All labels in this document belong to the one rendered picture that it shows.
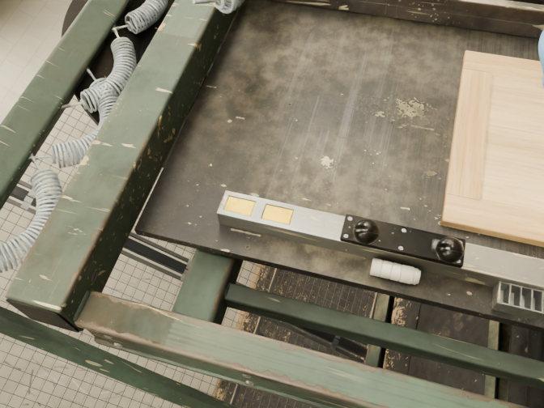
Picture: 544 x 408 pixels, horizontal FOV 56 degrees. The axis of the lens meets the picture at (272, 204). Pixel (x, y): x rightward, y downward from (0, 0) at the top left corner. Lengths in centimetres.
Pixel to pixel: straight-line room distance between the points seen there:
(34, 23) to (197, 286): 568
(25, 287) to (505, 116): 92
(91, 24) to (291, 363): 122
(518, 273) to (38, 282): 75
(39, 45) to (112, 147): 538
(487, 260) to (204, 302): 48
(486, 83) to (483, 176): 23
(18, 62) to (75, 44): 456
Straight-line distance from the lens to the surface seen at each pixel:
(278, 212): 90
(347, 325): 92
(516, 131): 111
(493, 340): 250
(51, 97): 154
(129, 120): 100
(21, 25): 643
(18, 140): 147
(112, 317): 86
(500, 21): 130
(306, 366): 79
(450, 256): 77
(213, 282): 94
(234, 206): 91
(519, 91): 118
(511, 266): 92
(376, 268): 87
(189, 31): 114
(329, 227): 88
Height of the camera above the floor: 189
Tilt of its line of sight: 16 degrees down
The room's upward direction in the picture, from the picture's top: 62 degrees counter-clockwise
